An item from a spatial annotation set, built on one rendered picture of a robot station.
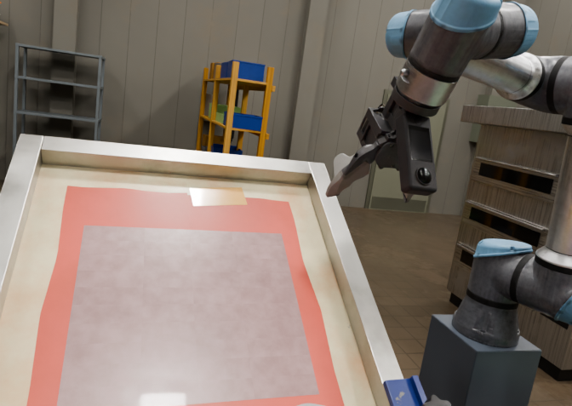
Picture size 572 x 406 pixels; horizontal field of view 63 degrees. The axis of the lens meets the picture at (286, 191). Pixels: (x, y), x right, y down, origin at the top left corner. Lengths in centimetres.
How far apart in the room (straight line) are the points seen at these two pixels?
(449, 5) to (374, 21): 794
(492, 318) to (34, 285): 93
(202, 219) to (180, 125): 689
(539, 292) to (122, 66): 711
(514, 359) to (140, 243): 86
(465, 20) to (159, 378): 59
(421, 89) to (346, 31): 771
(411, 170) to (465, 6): 21
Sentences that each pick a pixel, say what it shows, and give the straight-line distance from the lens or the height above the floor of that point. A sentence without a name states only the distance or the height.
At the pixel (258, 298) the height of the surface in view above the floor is 136.
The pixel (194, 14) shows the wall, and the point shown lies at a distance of 780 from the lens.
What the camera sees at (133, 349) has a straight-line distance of 70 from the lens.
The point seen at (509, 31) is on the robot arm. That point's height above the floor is 180.
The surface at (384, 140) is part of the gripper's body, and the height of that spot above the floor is 164.
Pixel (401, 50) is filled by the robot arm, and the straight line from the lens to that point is 81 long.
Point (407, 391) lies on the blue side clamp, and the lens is 73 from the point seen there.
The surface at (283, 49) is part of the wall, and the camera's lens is 797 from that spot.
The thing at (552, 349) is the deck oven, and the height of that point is 21.
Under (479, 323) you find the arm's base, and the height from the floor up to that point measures 124.
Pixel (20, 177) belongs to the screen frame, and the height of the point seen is 150.
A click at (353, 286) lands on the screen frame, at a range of 80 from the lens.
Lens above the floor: 167
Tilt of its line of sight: 10 degrees down
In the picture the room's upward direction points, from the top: 8 degrees clockwise
